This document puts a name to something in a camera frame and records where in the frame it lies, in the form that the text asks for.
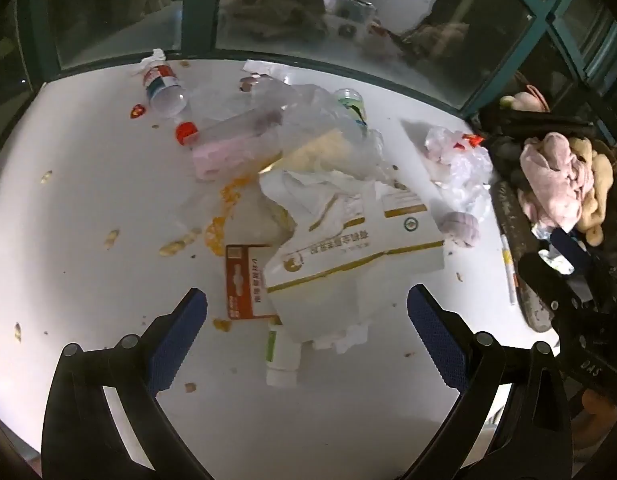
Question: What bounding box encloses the green label plastic bottle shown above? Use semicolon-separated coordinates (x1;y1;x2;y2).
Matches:
333;87;369;136

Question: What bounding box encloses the flat white paper scrap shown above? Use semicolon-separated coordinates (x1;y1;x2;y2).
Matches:
241;59;289;86

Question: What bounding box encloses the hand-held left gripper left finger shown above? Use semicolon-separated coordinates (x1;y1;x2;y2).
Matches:
41;287;214;480

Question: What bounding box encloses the clear plastic bag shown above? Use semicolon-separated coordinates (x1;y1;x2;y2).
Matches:
178;80;389;196

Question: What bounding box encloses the crumpled white printed wrapper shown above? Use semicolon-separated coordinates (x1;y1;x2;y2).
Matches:
531;221;577;276

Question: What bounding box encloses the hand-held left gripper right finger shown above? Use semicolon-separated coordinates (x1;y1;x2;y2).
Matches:
406;284;572;480

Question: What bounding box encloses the white marker pen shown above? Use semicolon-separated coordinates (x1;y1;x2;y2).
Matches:
499;232;517;307

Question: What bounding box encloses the pale yellow pouch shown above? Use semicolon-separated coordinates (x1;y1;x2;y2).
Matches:
261;127;369;176

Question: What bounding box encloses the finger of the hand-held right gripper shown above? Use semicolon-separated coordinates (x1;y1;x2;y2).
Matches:
546;229;597;273
519;252;597;326

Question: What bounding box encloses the pink plush toy with strap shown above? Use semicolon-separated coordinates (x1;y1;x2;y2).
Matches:
499;85;552;113

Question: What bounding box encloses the small crumpled white tissue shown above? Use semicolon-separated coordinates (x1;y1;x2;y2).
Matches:
128;48;168;77

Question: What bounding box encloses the teal window frame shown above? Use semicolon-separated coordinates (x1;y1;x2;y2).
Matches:
18;0;617;126

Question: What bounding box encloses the black bag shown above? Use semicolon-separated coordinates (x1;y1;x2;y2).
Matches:
476;105;609;161

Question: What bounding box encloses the dark brown mat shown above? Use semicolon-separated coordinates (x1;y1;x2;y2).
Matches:
491;180;557;333

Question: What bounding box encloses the pink tissue pack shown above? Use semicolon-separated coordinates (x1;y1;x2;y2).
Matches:
191;135;284;181

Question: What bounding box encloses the red and white carton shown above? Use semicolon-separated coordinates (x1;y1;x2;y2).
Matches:
224;244;282;322

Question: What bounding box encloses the white gold paper bag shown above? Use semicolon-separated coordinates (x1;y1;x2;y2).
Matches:
263;180;447;346

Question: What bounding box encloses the small white green label bottle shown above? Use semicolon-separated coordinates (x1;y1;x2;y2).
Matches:
265;324;304;390

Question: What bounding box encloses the pink plush cloth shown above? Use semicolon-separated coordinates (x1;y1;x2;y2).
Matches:
517;131;597;233

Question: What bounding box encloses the crumpled white paper sheet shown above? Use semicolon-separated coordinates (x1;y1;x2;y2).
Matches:
258;169;377;233

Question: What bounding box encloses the yellow plush toy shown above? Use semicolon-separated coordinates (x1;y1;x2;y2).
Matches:
569;136;617;247

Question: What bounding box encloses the white plastic bag red print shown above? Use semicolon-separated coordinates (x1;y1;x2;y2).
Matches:
401;119;494;223

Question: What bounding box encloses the orange peel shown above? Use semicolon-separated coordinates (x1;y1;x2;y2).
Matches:
204;217;226;256
221;175;259;201

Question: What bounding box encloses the red capped water bottle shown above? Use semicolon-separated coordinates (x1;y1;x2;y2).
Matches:
142;64;198;147

